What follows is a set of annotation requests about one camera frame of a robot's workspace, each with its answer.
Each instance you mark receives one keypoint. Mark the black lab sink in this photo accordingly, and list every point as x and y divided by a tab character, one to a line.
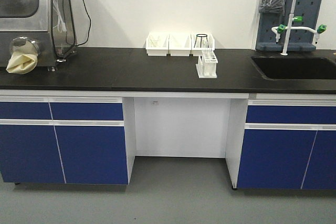
295	68

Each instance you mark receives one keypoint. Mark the white gooseneck lab faucet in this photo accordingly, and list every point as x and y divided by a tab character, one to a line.
301	30

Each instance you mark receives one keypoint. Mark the blue cabinet unit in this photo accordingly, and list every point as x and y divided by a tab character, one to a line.
67	140
287	145

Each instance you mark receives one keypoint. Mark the cream rubber glove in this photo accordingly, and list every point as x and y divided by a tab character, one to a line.
23	60

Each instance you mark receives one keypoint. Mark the black wire tripod stand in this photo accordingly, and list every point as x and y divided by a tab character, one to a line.
201	41

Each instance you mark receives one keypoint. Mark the left white storage bin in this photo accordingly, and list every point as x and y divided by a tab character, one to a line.
157	44

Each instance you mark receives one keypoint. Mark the white test tube rack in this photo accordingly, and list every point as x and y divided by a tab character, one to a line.
206	64

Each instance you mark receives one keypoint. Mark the middle white storage bin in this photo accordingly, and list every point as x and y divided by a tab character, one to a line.
180	44

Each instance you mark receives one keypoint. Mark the left blue cabinet unit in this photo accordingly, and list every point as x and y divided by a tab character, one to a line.
67	140

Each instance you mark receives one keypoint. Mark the stainless steel glove box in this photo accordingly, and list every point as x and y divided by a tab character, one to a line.
47	24

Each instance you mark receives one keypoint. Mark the right white storage bin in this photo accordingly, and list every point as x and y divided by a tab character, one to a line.
198	51

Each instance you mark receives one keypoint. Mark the clear glass test tube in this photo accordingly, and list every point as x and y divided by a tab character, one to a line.
209	48

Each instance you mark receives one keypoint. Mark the white storage bin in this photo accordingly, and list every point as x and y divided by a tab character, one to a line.
198	51
157	44
180	44

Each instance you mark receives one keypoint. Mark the grey-blue drying pegboard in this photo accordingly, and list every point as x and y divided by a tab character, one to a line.
266	38

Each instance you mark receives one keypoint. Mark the right blue cabinet unit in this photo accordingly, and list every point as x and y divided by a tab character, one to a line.
287	145

